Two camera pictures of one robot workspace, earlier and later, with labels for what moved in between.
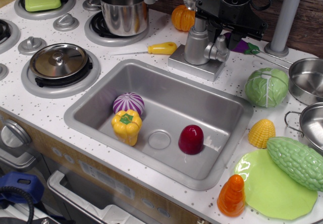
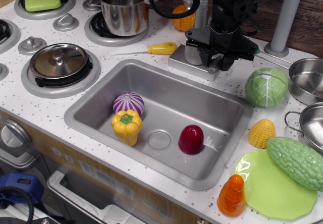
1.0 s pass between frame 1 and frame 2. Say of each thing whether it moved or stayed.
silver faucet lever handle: moved
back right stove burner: stayed
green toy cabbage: stayed
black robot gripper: moved
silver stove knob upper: stayed
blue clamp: stayed
